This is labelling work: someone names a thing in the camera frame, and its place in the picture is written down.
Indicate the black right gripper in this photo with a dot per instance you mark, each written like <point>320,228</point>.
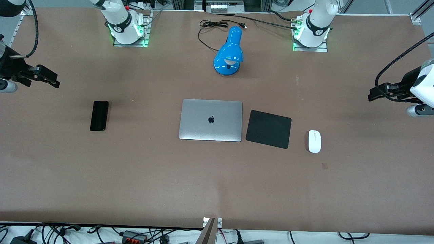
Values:
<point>7,63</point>

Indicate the blue desk lamp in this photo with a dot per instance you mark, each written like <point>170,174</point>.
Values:
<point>230,51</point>

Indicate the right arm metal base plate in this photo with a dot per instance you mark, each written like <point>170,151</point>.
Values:
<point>132,45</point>

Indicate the white computer mouse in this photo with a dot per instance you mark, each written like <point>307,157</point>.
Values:
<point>314,141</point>

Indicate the small metal post bracket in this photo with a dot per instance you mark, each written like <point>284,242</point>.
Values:
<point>219,222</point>

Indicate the white power strip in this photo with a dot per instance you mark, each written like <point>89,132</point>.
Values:
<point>223,6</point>

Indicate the black smartphone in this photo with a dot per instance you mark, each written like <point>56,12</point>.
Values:
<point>99,116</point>

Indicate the grey box with orange connectors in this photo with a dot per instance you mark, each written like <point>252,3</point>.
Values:
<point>134,236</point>

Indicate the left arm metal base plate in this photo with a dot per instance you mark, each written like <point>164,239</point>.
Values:
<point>318,49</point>

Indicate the brown camera support post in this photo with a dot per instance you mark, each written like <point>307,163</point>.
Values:
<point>207,234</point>

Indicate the black power adapter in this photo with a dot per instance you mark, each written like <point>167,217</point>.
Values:
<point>22,241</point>

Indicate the black mouse pad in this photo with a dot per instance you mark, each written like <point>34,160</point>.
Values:
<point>268,128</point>

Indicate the silver closed laptop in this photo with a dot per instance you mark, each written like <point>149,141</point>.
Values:
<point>210,128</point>

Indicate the aluminium corner bracket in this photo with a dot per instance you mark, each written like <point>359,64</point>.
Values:
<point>416,18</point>
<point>27,12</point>

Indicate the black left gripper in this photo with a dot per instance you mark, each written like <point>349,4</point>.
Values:
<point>406,82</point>

